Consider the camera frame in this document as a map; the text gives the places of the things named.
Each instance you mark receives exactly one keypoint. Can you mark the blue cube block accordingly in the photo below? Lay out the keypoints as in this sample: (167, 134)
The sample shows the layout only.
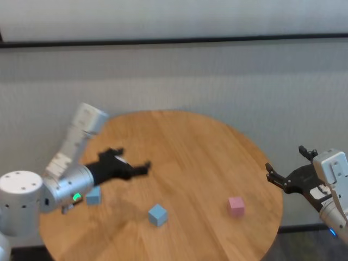
(94, 197)
(157, 215)

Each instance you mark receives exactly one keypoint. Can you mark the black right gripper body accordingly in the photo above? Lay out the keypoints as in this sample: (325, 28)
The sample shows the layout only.
(304, 180)

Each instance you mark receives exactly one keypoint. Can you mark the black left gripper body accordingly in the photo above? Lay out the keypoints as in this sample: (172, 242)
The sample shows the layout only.
(111, 168)

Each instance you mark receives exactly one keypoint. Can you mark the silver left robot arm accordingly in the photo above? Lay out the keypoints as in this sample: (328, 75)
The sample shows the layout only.
(62, 185)

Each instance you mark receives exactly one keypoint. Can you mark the black horizontal wall strip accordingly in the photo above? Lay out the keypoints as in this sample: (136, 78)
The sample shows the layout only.
(174, 40)

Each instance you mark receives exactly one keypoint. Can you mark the pink cube block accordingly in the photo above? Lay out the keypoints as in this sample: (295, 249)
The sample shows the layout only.
(236, 206)

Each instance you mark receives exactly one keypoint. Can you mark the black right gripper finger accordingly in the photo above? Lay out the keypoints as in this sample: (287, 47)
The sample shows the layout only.
(276, 176)
(308, 152)

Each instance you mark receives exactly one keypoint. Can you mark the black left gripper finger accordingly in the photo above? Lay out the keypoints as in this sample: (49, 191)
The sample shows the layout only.
(112, 150)
(141, 169)

